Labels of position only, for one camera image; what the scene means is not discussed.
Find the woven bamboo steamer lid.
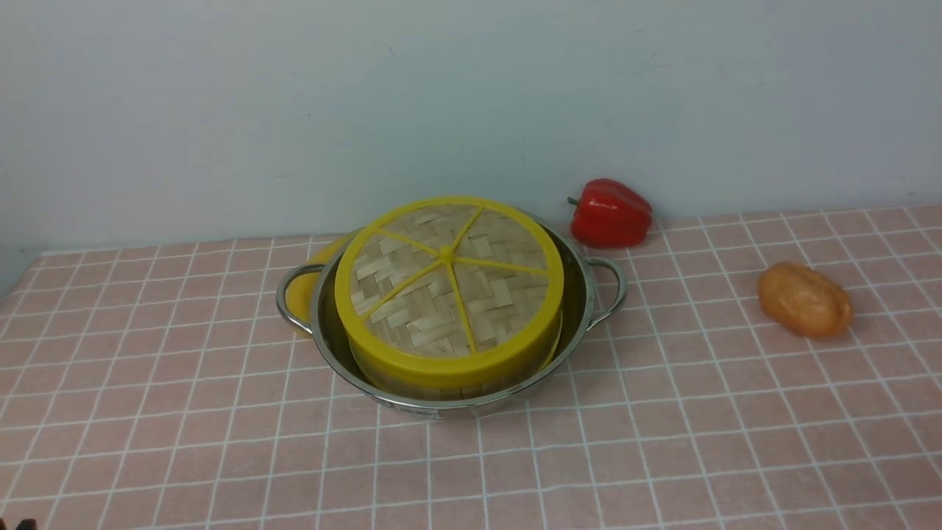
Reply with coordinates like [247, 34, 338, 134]
[335, 196, 565, 389]

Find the bamboo steamer basket yellow rim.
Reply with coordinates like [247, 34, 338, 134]
[347, 306, 563, 400]

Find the stainless steel pot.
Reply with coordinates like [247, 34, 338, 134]
[275, 220, 629, 420]

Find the yellow object behind pot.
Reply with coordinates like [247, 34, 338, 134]
[285, 232, 354, 325]

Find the red bell pepper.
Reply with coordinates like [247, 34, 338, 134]
[567, 178, 654, 249]

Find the orange brown potato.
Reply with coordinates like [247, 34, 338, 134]
[757, 261, 854, 339]

